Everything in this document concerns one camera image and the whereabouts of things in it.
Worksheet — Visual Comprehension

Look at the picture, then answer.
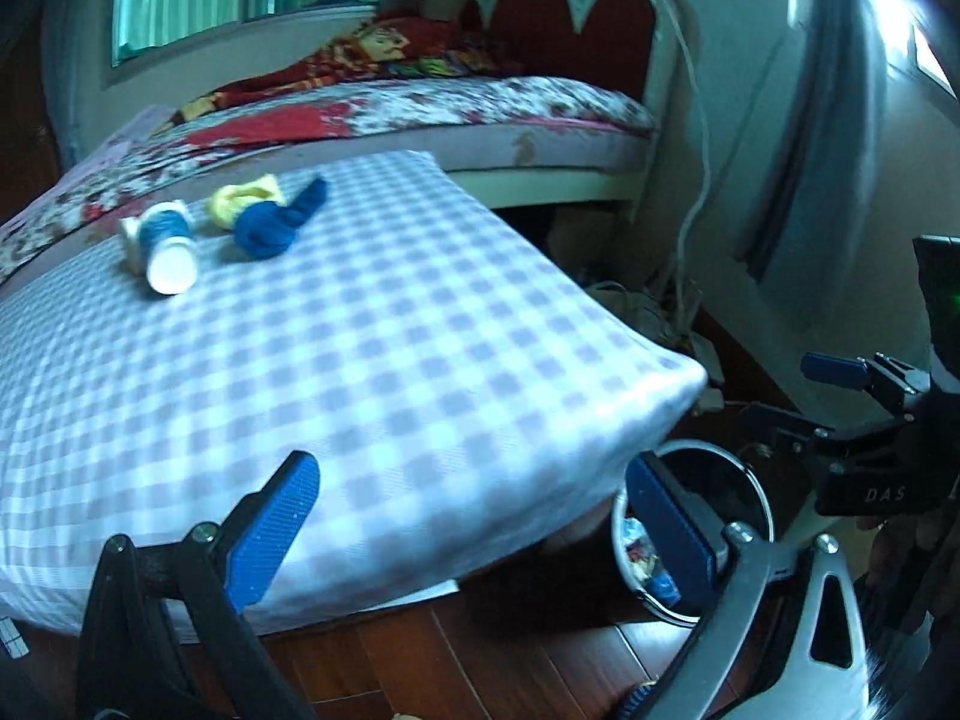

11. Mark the floral mattress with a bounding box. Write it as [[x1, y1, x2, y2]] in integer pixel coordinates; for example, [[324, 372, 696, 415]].
[[0, 75, 661, 287]]

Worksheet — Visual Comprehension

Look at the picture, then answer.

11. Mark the white power strip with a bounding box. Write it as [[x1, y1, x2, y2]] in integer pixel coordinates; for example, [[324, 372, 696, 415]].
[[686, 330, 728, 415]]

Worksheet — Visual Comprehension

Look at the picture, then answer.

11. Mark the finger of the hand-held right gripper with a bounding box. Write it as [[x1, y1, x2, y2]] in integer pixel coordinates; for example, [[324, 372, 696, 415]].
[[739, 401, 838, 467], [800, 351, 932, 422]]

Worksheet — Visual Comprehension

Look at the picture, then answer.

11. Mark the bright side window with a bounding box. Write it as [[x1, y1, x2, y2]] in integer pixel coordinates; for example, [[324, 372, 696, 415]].
[[862, 0, 960, 103]]

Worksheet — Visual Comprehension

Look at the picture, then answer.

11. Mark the red printed blanket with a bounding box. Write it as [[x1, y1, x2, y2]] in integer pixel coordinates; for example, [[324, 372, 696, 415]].
[[169, 11, 527, 128]]

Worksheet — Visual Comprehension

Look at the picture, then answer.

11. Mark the white cable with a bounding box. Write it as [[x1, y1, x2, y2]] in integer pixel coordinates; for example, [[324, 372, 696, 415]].
[[616, 0, 713, 332]]

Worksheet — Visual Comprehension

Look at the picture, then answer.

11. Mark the person's right hand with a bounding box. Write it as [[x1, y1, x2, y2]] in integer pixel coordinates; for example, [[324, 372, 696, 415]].
[[855, 511, 947, 632]]

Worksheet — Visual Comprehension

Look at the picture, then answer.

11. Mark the black trash bin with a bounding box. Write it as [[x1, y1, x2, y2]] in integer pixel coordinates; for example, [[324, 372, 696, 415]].
[[609, 441, 773, 628]]

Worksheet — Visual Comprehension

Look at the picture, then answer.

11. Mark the grey patterned curtain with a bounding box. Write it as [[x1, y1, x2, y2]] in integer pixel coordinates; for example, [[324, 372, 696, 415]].
[[739, 0, 887, 287]]

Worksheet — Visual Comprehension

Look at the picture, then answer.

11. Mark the checkered white purple mattress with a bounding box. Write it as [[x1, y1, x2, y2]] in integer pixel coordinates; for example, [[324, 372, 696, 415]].
[[0, 150, 710, 635]]

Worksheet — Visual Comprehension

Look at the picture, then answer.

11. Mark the yellow cloth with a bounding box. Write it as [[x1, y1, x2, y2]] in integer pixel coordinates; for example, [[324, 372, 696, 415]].
[[208, 173, 287, 230]]

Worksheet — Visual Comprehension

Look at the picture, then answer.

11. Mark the brown wooden door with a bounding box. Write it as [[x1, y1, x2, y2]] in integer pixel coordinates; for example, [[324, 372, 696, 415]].
[[0, 15, 62, 227]]

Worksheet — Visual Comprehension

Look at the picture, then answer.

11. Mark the blue patterned paper cup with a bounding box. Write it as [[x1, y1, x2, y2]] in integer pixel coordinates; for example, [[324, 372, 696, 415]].
[[139, 199, 200, 296]]

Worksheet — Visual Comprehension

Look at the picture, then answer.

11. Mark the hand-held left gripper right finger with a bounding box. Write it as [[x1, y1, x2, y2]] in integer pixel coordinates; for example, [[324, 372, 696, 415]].
[[625, 450, 876, 720]]

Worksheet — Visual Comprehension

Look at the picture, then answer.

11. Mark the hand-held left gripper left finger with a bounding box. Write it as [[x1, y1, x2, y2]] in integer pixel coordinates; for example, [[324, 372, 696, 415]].
[[75, 450, 322, 720]]

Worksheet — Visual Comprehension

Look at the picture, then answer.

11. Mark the red white headboard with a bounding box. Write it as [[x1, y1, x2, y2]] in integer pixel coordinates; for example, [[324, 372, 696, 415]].
[[457, 0, 688, 130]]

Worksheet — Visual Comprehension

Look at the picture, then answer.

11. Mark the white bed frame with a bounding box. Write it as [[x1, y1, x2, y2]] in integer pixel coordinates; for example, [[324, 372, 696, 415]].
[[442, 133, 677, 205]]

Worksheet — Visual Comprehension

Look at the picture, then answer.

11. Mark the blue striped slipper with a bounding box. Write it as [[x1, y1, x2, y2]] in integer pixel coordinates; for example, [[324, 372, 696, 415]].
[[619, 682, 662, 720]]

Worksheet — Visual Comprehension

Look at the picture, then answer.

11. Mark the pale pink sheet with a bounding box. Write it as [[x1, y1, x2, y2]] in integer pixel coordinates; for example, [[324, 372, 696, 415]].
[[0, 106, 178, 235]]

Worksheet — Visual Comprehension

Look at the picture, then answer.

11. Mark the blue cloth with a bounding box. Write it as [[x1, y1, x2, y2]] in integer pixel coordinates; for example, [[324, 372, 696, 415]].
[[232, 176, 329, 262]]

